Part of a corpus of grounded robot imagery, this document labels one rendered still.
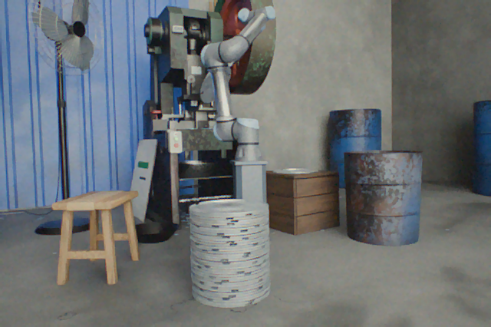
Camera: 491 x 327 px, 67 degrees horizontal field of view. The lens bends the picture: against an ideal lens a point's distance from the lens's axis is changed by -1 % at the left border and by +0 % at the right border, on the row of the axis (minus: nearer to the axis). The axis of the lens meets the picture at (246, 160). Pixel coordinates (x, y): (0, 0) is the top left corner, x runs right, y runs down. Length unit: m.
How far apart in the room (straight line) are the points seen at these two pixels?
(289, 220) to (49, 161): 2.32
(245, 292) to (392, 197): 1.02
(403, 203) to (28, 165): 3.02
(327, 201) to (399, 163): 0.56
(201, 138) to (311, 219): 0.90
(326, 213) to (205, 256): 1.22
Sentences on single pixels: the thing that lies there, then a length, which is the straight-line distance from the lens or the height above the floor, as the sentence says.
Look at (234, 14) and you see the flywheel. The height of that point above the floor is 1.54.
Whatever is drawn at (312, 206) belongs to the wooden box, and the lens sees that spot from 2.29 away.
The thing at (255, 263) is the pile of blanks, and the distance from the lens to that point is 1.33.
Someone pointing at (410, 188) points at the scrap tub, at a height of 0.30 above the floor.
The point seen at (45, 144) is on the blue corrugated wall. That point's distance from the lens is 3.74.
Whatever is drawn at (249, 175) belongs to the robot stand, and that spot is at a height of 0.38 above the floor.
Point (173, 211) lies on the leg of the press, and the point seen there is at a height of 0.12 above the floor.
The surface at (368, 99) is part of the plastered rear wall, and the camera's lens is 5.35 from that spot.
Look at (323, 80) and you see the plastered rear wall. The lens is 4.87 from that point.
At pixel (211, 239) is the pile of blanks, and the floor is 0.23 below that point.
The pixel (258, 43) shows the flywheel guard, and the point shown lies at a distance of 2.62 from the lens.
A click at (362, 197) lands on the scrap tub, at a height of 0.24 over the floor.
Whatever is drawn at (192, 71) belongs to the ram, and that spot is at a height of 1.05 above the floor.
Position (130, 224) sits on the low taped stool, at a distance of 1.86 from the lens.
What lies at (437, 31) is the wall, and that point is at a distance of 5.34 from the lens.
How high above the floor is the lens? 0.56
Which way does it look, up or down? 3 degrees down
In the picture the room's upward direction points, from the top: 1 degrees counter-clockwise
